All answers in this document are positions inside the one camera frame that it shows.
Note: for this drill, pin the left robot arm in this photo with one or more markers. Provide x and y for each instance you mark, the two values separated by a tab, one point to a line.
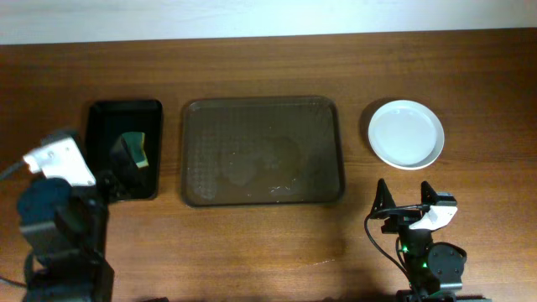
64	218

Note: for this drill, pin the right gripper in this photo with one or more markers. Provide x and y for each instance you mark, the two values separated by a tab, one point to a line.
404	222

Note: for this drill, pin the brown serving tray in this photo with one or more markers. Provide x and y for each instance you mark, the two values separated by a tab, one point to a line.
260	151

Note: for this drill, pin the pale blue plate top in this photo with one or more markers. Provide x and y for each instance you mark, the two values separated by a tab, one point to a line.
406	135

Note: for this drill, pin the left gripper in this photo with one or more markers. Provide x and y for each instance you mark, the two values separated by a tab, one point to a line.
111	183

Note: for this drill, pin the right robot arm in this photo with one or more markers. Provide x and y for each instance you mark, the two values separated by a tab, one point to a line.
433	269

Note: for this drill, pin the black rectangular tray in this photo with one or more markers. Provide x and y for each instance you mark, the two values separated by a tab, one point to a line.
108	120

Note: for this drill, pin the green yellow sponge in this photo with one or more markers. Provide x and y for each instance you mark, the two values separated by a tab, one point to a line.
135	144

